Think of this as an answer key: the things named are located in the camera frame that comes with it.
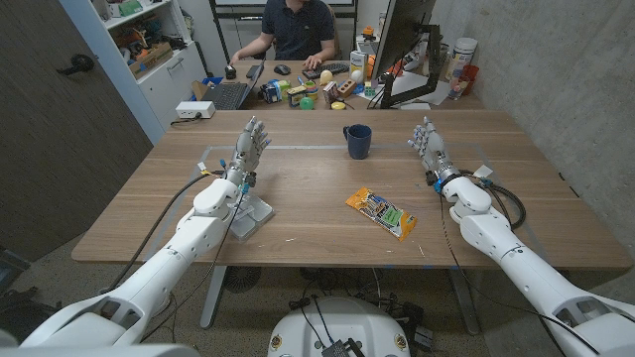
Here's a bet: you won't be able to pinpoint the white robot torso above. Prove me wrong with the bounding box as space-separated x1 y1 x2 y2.
267 296 412 357

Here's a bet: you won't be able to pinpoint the black monitor stand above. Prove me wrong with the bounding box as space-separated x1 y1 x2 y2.
379 24 443 110

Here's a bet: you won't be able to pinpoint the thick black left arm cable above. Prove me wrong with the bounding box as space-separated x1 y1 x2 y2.
104 171 225 293

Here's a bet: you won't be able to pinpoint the black floor fan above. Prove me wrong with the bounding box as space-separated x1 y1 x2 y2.
222 266 263 294

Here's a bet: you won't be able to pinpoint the white paper sheets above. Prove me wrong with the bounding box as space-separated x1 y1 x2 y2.
369 68 452 111

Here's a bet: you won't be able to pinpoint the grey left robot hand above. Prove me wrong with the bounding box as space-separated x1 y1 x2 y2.
225 116 272 186

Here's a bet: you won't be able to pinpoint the black computer monitor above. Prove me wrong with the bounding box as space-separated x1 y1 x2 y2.
370 0 438 80

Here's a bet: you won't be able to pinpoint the white and yellow carton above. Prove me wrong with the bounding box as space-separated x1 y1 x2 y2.
348 50 369 80

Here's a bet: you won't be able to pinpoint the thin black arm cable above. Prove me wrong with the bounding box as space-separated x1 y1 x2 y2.
141 185 248 343
438 191 602 356

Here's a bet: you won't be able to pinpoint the white shelf cabinet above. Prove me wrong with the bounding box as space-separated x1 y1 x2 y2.
59 0 209 145

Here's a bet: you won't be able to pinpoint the cardboard box of toys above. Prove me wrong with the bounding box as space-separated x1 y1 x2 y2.
127 42 175 80

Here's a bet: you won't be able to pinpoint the blue and white toy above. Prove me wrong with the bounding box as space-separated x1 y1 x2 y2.
260 78 284 104

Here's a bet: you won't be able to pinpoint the black laptop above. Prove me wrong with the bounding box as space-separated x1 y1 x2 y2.
200 61 267 111

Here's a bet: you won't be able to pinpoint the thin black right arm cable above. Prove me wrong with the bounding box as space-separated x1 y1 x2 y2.
438 191 602 356

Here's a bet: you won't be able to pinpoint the black keyboard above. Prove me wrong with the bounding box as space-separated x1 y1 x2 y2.
301 61 351 80

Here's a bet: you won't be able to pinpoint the black door handle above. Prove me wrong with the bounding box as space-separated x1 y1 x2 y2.
56 53 95 76

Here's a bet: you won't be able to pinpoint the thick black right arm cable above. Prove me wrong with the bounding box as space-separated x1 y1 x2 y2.
458 170 527 230

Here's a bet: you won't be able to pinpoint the white power strip box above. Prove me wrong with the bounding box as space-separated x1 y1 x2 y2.
175 100 217 120

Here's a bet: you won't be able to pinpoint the grey table leg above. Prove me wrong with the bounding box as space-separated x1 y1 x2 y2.
448 267 481 336
199 266 229 329

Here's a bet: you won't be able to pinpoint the red plastic cup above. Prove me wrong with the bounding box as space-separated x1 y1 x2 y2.
458 63 481 96

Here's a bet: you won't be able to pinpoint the person in dark polo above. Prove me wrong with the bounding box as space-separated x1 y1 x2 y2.
228 0 337 70

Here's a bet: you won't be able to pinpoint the small brown box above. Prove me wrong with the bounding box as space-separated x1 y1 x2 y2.
321 80 340 104

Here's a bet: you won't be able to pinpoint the yellow green small box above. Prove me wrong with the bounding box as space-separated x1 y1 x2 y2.
286 84 308 108

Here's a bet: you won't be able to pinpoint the clear drinking glass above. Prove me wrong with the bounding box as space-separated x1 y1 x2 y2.
447 78 470 101

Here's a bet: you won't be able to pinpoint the white wipes canister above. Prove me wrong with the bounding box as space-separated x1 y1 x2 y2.
444 37 479 83

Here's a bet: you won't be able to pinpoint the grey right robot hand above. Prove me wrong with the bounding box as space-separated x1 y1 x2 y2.
407 116 462 185

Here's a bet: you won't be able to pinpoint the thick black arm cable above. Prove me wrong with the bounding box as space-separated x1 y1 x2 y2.
458 170 527 230
104 171 225 293

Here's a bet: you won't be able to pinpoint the clear plastic box pack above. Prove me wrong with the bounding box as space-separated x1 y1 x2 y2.
228 191 276 243

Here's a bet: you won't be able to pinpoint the navy blue mug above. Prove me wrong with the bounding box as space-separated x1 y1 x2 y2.
342 123 373 161

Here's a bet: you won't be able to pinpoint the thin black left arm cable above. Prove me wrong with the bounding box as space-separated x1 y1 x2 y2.
141 185 248 343

